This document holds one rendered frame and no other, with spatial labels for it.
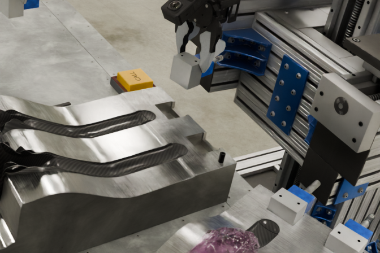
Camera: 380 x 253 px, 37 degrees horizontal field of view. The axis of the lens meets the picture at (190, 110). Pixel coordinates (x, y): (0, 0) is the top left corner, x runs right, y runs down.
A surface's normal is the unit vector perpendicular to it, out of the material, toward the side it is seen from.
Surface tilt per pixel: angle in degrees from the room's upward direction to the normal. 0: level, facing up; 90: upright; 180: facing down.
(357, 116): 90
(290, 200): 0
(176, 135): 0
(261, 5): 90
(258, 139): 0
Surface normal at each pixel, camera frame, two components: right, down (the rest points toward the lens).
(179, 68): -0.67, 0.29
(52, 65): 0.16, -0.83
